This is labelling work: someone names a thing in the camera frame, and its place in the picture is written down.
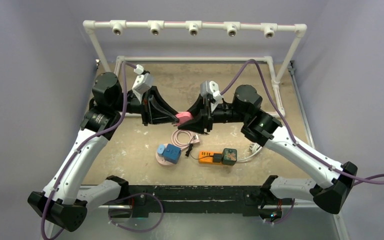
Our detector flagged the white PVC pipe frame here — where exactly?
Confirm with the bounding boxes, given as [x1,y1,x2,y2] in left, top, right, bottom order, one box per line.
[82,20,308,117]

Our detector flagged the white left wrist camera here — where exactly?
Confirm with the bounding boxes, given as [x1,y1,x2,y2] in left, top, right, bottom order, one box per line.
[132,64,155,103]

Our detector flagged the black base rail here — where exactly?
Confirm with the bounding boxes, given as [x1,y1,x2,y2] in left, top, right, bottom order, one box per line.
[118,185,293,218]

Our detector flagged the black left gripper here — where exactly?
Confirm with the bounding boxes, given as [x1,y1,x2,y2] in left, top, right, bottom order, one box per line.
[111,85,180,126]

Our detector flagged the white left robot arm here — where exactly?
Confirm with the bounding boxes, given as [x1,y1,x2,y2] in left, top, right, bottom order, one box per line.
[27,70,178,240]

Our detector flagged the orange power strip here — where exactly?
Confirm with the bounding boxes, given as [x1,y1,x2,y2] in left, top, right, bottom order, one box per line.
[198,151,222,166]

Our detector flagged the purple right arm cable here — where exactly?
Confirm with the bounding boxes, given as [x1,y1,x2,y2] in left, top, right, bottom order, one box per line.
[220,59,384,186]

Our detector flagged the blue cube socket adapter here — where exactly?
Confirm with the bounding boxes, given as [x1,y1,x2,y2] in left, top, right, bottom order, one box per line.
[162,144,182,164]

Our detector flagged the pink round socket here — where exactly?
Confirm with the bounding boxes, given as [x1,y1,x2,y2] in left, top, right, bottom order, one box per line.
[155,152,175,167]

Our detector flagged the black power adapter with cord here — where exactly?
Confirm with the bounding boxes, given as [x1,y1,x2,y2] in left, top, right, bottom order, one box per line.
[184,143,222,165]

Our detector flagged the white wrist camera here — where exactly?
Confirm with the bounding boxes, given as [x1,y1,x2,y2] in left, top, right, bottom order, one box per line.
[132,64,155,103]
[200,80,223,112]

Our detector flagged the pink small charger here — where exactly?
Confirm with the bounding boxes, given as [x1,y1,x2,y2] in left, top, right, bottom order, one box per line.
[175,111,194,126]

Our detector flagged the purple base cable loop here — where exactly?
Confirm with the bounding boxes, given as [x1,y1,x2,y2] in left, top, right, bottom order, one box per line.
[108,192,164,232]

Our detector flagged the dark green cube plug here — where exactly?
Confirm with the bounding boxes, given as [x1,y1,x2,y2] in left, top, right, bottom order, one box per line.
[221,148,238,166]

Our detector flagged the white power strip cord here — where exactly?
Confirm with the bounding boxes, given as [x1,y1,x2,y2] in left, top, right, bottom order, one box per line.
[236,143,264,163]

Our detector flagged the pink power cord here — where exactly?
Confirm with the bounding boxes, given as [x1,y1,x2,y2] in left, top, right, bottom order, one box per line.
[171,129,202,149]

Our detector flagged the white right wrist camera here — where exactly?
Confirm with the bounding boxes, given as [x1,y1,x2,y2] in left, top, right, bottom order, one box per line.
[200,80,223,112]

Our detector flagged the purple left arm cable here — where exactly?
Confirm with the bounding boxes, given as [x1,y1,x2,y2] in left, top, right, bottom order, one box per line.
[40,61,138,240]

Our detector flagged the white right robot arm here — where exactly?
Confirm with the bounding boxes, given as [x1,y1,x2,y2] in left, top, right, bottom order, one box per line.
[178,84,358,214]

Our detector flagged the light blue USB charger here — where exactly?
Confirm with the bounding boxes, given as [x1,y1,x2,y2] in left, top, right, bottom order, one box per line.
[156,144,166,157]

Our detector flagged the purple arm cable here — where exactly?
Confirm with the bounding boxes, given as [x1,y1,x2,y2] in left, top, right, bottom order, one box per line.
[220,59,384,186]
[40,61,138,240]

